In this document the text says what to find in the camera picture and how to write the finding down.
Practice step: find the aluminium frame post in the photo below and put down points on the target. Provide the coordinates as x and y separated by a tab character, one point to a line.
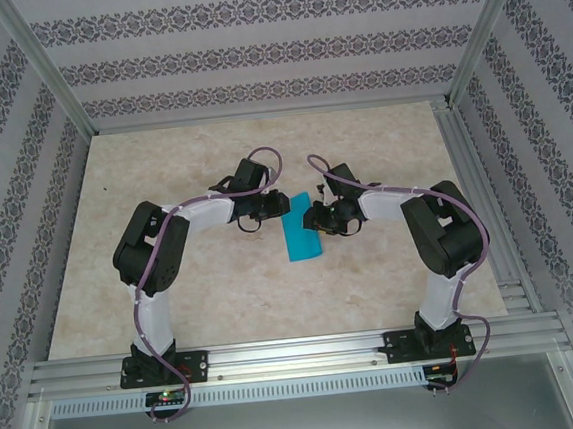
481	32
47	60

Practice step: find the long aluminium mounting rail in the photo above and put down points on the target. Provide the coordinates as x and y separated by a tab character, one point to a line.
299	354

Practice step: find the blue cloth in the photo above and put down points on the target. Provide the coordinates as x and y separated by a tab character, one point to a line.
301	238

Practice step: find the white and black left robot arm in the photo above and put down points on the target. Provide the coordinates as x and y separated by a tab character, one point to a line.
206	219

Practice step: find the aluminium right frame post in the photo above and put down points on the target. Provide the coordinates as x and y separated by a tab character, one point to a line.
481	32

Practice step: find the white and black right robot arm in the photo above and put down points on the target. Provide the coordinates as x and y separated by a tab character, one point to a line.
381	206

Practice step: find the left controller circuit board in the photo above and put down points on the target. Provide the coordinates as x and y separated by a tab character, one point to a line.
167	396

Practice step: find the controller circuit board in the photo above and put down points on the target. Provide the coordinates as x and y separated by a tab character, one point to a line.
438	369
167	396

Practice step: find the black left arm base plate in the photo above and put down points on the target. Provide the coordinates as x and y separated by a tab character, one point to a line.
199	365

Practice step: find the right controller circuit board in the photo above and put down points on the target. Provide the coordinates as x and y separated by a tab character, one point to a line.
438	369

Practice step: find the aluminium left frame post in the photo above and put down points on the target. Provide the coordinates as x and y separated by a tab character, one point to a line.
47	60

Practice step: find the aluminium side rail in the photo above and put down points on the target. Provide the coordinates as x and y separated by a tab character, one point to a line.
468	173

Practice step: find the grey sheet metal panel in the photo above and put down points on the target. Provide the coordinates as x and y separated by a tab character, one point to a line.
305	428

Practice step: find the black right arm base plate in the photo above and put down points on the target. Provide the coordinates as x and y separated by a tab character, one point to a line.
398	347

